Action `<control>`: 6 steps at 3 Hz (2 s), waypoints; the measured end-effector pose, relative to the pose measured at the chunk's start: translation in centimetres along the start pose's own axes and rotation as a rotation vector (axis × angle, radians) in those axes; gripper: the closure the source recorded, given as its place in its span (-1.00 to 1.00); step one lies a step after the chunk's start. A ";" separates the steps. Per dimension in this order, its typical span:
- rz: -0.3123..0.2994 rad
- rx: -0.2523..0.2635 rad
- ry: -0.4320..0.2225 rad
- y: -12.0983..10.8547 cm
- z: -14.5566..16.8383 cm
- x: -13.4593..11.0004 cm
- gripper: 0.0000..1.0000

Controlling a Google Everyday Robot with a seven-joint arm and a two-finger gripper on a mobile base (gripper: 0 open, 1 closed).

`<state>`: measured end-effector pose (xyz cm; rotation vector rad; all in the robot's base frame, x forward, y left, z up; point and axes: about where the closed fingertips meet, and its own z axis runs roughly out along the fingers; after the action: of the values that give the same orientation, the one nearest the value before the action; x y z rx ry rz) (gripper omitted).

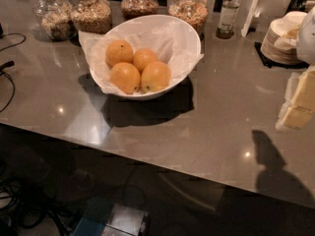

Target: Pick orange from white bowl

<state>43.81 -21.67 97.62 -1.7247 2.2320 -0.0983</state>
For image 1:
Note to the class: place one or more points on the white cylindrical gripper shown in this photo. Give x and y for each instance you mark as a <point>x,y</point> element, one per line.
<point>307,38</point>

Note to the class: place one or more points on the orange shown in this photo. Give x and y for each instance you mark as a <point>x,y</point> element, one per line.
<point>155,77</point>
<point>143,57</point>
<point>126,77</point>
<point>118,51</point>

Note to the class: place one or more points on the white paper bowl liner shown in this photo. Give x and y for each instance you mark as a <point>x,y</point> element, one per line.
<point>183,59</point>

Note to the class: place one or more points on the white ceramic bowl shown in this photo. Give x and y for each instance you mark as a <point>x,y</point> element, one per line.
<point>147,92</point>

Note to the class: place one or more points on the black mat under plates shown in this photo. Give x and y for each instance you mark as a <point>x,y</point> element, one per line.
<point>270,64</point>

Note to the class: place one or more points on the stack of white plates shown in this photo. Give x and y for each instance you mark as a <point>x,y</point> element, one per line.
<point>279,43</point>

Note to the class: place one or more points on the white card stand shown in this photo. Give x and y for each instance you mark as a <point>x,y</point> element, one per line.
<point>251,14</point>

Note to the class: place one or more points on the glass bottle with label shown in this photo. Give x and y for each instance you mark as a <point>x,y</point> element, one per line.
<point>228,14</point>

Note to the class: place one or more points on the glass cereal jar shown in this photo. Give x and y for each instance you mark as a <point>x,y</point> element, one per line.
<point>54,17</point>
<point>92,16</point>
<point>193,12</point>
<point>137,8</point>

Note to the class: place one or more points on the blue and silver box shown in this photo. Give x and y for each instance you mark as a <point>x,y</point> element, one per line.
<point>106,218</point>

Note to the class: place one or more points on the leftmost glass cereal jar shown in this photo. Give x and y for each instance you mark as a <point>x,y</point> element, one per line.
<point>54,17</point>

